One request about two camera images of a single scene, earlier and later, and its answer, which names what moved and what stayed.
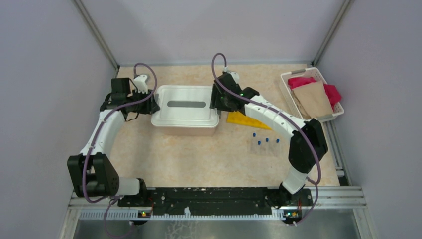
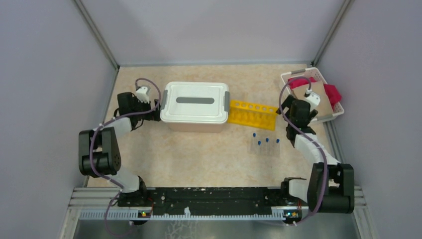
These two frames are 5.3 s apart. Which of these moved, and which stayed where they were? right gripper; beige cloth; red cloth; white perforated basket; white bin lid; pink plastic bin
Moved: pink plastic bin; right gripper
Stayed: beige cloth; white bin lid; red cloth; white perforated basket
